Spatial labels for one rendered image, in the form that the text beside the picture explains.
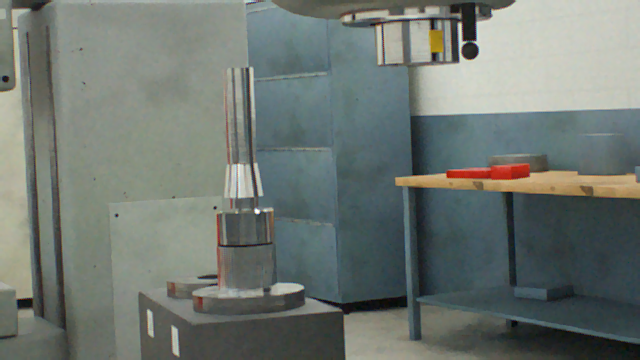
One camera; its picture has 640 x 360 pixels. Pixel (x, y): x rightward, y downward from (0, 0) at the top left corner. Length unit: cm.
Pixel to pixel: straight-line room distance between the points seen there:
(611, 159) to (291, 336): 556
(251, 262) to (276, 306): 4
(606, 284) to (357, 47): 217
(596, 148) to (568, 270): 98
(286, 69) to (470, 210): 152
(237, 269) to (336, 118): 695
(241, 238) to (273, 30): 760
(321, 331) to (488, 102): 680
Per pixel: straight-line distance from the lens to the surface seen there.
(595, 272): 713
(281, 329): 100
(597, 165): 656
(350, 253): 805
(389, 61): 73
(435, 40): 73
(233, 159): 104
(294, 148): 840
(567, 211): 726
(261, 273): 103
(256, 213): 103
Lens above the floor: 126
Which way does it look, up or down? 3 degrees down
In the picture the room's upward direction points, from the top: 3 degrees counter-clockwise
